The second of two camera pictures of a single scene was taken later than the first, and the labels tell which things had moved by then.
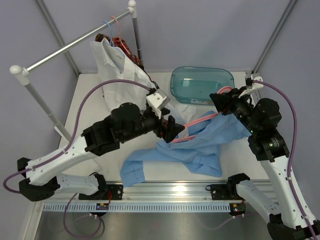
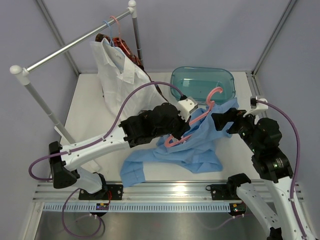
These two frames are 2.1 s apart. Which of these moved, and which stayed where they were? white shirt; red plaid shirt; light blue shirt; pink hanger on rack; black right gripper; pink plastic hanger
Moved: black right gripper; pink plastic hanger; light blue shirt
Stayed: white shirt; pink hanger on rack; red plaid shirt
